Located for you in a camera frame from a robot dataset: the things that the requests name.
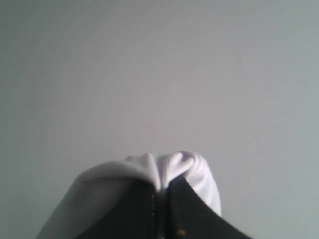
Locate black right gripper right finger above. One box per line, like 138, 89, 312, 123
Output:
164, 176, 250, 239

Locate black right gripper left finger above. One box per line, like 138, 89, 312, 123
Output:
41, 177, 160, 239

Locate white t-shirt red print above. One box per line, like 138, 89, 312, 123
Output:
37, 151, 221, 239

